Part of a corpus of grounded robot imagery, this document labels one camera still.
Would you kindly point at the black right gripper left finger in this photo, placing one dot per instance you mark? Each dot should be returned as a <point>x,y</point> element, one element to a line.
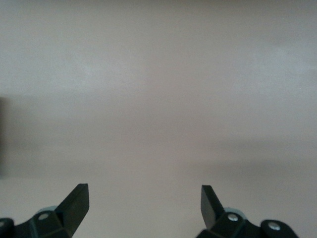
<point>67,213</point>

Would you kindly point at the black plastic box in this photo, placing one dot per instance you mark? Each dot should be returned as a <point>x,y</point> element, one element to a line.
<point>1,136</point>

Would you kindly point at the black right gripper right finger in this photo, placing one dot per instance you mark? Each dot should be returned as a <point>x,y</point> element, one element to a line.
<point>223,225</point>

